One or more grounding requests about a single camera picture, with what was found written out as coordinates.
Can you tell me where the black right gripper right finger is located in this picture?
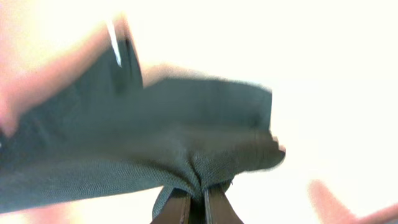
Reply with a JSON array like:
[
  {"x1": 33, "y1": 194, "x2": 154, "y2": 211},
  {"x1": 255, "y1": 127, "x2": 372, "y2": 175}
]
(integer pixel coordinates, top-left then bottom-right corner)
[{"x1": 204, "y1": 185, "x2": 243, "y2": 224}]

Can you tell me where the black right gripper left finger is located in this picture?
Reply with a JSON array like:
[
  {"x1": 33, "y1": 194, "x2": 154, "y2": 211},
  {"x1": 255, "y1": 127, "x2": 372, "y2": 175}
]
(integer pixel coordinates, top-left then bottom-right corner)
[{"x1": 150, "y1": 189, "x2": 191, "y2": 224}]

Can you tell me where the black t-shirt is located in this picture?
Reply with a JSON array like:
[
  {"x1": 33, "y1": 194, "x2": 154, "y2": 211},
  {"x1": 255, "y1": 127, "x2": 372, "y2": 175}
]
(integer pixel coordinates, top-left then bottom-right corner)
[{"x1": 1, "y1": 19, "x2": 285, "y2": 223}]

